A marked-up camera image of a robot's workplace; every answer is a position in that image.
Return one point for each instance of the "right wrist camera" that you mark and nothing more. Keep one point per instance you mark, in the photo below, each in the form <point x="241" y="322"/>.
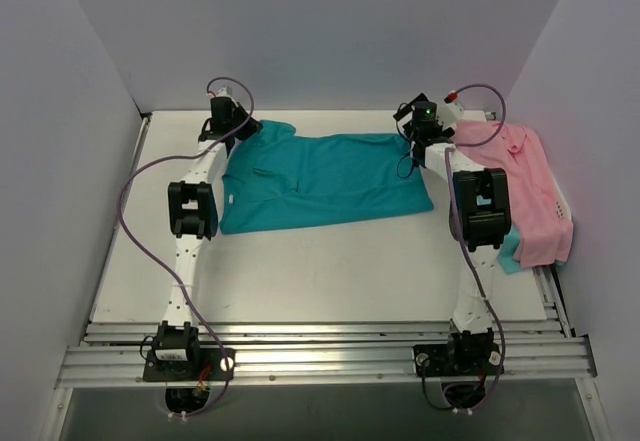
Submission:
<point x="452" y="109"/>

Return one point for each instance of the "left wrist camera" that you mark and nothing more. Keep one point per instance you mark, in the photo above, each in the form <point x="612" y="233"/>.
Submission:
<point x="223" y="92"/>

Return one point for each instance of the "teal t-shirt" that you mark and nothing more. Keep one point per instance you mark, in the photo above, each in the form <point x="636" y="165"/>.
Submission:
<point x="278" y="180"/>

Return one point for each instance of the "light teal shirt in basket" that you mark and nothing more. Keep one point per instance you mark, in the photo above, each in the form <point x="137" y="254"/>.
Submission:
<point x="507" y="256"/>

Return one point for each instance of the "pink polo shirt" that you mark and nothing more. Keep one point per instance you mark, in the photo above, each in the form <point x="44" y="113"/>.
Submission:
<point x="544" y="238"/>

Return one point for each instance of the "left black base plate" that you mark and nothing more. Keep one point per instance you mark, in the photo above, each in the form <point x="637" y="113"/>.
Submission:
<point x="215" y="366"/>

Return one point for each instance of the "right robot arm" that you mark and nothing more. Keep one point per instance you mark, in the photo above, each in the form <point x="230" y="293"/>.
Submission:
<point x="472" y="320"/>

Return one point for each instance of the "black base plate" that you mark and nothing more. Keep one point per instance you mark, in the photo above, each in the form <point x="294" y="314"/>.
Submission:
<point x="440" y="360"/>
<point x="215" y="366"/>

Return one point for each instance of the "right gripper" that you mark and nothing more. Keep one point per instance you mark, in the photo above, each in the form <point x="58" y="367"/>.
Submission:
<point x="417" y="138"/>

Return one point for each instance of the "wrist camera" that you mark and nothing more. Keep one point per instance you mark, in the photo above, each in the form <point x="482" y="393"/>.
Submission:
<point x="452" y="109"/>
<point x="223" y="92"/>

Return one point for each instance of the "aluminium rail frame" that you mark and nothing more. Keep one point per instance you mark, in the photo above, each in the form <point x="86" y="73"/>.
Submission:
<point x="352" y="353"/>

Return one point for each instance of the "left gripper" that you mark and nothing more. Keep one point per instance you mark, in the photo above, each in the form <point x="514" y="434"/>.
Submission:
<point x="245" y="128"/>

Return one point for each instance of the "white laundry basket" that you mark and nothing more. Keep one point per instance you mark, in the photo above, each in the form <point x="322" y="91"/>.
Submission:
<point x="562" y="208"/>

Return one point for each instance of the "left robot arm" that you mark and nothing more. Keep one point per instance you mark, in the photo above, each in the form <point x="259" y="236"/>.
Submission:
<point x="193" y="220"/>

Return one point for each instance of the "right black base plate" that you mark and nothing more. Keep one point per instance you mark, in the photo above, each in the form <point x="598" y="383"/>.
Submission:
<point x="440" y="360"/>

